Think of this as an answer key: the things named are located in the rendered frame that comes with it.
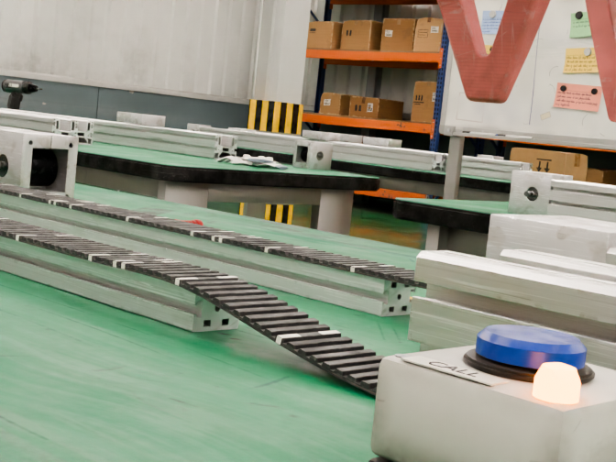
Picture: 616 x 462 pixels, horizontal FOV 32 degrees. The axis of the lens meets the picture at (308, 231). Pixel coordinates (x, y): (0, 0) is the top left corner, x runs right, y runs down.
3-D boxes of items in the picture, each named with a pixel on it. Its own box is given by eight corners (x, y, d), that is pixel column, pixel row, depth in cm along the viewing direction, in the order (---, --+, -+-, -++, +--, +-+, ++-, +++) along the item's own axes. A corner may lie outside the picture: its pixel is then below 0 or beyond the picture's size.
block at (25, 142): (-40, 195, 147) (-36, 126, 146) (30, 197, 155) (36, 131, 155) (2, 204, 140) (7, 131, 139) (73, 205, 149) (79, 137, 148)
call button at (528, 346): (450, 377, 40) (456, 324, 40) (511, 368, 43) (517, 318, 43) (543, 404, 37) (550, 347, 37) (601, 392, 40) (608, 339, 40)
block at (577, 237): (452, 353, 73) (468, 213, 72) (551, 340, 82) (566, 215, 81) (569, 384, 66) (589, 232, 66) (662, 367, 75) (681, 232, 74)
